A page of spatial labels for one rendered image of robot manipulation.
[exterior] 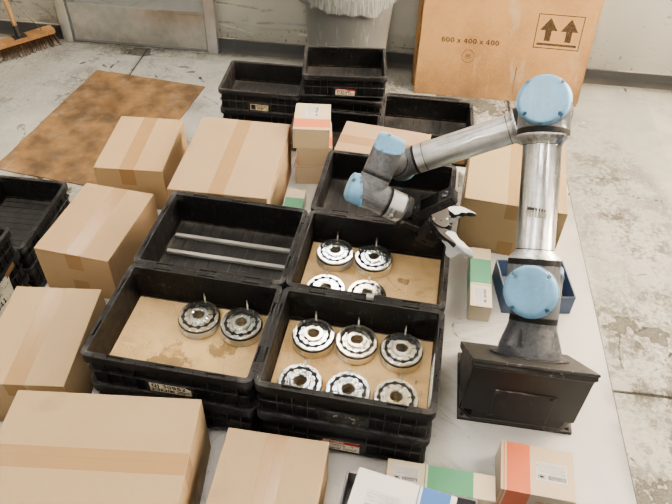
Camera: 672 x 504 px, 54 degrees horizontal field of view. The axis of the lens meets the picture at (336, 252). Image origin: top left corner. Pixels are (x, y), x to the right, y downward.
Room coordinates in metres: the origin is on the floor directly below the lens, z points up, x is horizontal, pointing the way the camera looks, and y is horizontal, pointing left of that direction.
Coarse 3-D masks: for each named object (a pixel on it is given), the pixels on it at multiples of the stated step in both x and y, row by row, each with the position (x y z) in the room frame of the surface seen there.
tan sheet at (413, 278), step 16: (400, 256) 1.34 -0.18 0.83; (304, 272) 1.26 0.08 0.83; (320, 272) 1.27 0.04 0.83; (336, 272) 1.27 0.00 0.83; (352, 272) 1.27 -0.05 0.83; (400, 272) 1.28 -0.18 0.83; (416, 272) 1.28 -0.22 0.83; (432, 272) 1.28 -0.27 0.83; (384, 288) 1.22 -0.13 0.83; (400, 288) 1.22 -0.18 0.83; (416, 288) 1.22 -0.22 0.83; (432, 288) 1.22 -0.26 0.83
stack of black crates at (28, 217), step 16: (0, 176) 2.07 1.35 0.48; (0, 192) 2.05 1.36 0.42; (16, 192) 2.07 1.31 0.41; (32, 192) 2.06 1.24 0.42; (48, 192) 2.05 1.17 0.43; (64, 192) 2.01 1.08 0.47; (0, 208) 2.00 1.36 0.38; (16, 208) 2.00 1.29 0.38; (32, 208) 2.01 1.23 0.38; (48, 208) 1.89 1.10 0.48; (64, 208) 1.99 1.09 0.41; (0, 224) 1.90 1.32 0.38; (16, 224) 1.91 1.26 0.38; (32, 224) 1.91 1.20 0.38; (48, 224) 1.87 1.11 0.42; (16, 240) 1.82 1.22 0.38; (32, 240) 1.73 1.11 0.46; (32, 256) 1.71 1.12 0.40; (32, 272) 1.67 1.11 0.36
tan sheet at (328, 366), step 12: (288, 324) 1.08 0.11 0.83; (288, 336) 1.04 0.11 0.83; (384, 336) 1.05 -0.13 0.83; (288, 348) 1.00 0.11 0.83; (288, 360) 0.96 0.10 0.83; (300, 360) 0.97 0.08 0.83; (312, 360) 0.97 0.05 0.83; (324, 360) 0.97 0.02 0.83; (336, 360) 0.97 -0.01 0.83; (372, 360) 0.97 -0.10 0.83; (276, 372) 0.93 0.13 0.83; (324, 372) 0.93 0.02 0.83; (336, 372) 0.93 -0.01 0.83; (360, 372) 0.94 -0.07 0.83; (372, 372) 0.94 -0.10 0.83; (384, 372) 0.94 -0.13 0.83; (420, 372) 0.94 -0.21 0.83; (300, 384) 0.90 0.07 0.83; (324, 384) 0.90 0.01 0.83; (372, 384) 0.90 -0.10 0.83; (420, 384) 0.91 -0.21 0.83; (372, 396) 0.87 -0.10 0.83; (420, 396) 0.88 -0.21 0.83
